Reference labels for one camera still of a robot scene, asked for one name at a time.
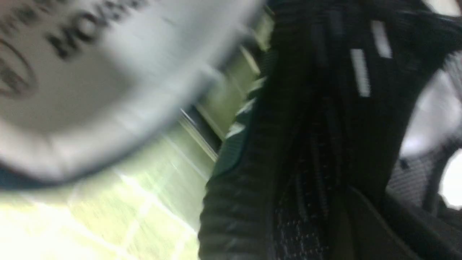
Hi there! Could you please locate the black knit sneaker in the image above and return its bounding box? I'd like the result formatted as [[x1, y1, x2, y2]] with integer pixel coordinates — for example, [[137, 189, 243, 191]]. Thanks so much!
[[198, 0, 461, 260]]

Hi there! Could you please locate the silver metal shoe rack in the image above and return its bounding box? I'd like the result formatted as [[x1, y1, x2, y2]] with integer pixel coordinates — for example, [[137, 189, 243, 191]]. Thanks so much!
[[183, 44, 267, 161]]

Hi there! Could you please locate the navy canvas shoe right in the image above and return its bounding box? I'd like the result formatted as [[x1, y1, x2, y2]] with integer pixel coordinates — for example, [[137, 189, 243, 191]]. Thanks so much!
[[0, 0, 267, 190]]

